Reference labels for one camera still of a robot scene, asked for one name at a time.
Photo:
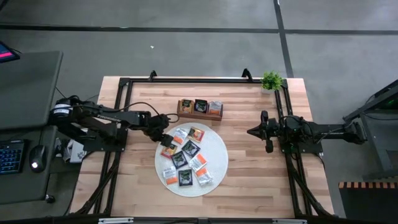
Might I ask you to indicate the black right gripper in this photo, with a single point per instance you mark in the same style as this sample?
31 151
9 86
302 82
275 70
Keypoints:
273 130

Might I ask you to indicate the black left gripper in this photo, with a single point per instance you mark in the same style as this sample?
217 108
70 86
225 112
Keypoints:
157 126

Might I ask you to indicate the orange mango tea packet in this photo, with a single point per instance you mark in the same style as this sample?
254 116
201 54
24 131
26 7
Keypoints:
169 152
196 134
186 106

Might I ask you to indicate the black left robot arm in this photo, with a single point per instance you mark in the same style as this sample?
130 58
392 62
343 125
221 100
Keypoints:
124 117

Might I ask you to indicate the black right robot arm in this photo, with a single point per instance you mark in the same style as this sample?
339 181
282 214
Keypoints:
329 133

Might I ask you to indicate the wooden compartment tray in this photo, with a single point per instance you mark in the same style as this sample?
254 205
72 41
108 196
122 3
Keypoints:
199 117

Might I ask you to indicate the white round woven placemat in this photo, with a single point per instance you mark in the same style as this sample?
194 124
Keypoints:
214 149

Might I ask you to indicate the green plant in white pot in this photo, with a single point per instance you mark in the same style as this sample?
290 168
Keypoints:
272 81

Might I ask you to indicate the small white box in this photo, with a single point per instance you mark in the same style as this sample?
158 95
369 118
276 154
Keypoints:
77 154

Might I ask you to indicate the black equipment stand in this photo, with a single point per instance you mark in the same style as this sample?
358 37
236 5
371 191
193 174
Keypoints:
379 149

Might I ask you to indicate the black box orange striped edge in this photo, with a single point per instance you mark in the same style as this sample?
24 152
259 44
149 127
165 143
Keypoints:
367 202

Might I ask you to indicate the black computer mouse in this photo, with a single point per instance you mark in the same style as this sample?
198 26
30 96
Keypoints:
38 157

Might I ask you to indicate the black desk caster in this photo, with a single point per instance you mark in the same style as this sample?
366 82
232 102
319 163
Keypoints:
49 198

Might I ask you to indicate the dark grey desk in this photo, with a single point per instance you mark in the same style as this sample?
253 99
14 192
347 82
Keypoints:
28 93

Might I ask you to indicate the backlit black keyboard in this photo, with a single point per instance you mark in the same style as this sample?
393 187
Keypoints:
11 157

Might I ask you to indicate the tablet with pink screen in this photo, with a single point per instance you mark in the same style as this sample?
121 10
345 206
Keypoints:
6 53

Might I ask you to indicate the black arched bracket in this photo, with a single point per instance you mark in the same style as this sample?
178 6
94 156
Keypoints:
247 76
152 76

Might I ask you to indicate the black aluminium table frame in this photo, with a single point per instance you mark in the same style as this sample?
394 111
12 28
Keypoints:
186 80

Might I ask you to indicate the small table-level camera box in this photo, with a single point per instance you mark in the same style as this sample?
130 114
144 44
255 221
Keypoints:
202 221

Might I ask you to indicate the silver aluminium bracket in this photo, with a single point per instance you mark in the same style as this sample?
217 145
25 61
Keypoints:
115 221
289 221

